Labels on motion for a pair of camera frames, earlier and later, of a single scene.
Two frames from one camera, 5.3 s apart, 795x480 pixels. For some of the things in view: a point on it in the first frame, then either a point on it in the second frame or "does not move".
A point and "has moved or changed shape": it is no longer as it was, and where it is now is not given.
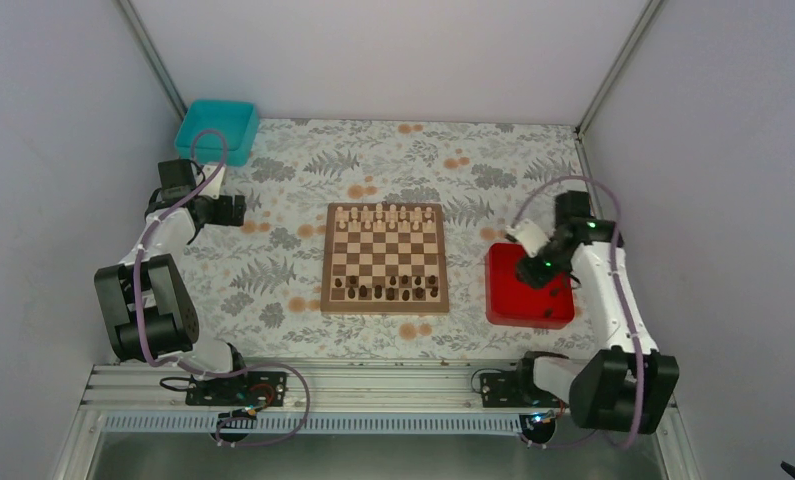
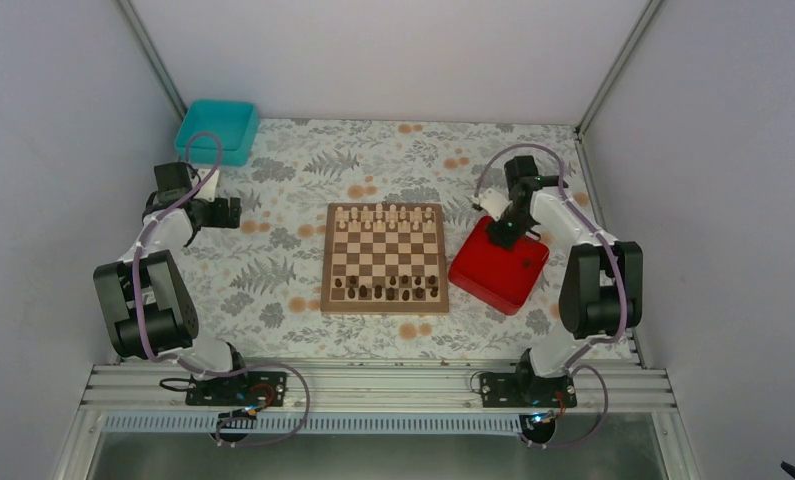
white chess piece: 381,217 does not move
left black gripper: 224,217 does not move
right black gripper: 533,278 -> 504,239
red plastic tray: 510,302 has moved or changed shape
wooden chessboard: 384,258 does not move
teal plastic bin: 236,121 does not move
